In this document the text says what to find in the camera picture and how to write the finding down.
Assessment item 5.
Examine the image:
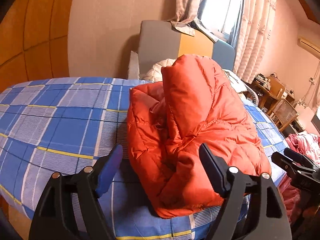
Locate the grey yellow blue headboard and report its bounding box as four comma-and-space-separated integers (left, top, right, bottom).
138, 20, 235, 74

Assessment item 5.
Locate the wall air conditioner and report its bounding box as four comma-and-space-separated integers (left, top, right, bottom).
297, 37, 320, 59

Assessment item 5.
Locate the blue plaid bed sheet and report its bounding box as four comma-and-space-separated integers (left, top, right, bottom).
0, 76, 291, 240

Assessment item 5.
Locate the pink patterned curtain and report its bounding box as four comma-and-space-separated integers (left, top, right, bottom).
233, 0, 277, 83

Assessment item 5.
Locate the orange puffer down jacket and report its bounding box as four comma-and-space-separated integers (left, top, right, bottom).
127, 55, 271, 219

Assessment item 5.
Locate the wooden wicker chair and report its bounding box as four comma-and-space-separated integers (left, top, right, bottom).
267, 99, 298, 132

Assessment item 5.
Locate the grey round fan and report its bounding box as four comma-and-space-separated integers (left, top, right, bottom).
245, 83, 259, 106

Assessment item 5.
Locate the grey cushion beside headboard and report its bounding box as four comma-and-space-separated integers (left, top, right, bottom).
127, 51, 140, 79

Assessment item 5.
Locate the window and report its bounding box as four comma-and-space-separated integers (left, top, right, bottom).
199, 0, 242, 40

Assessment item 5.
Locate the wooden wardrobe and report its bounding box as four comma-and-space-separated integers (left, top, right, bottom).
1, 0, 72, 90

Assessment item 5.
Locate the pink red blanket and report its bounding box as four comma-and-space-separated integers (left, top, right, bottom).
278, 130, 320, 224

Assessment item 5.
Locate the white patterned pillow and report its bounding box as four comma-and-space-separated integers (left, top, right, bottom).
223, 69, 247, 93

